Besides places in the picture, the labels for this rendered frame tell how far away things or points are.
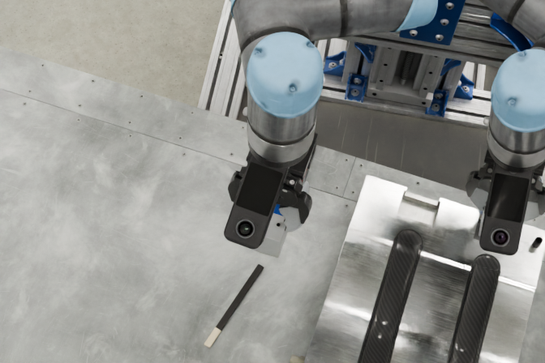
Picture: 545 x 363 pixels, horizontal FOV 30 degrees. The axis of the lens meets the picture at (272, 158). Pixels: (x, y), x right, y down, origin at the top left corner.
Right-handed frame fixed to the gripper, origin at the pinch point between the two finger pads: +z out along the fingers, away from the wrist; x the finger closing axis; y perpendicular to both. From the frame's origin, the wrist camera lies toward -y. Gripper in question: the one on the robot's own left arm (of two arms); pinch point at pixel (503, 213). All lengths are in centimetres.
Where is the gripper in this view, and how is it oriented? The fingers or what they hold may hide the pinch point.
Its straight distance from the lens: 137.4
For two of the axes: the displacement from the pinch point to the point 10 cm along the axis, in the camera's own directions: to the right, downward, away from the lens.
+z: 1.4, 3.8, 9.2
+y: 3.1, -8.9, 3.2
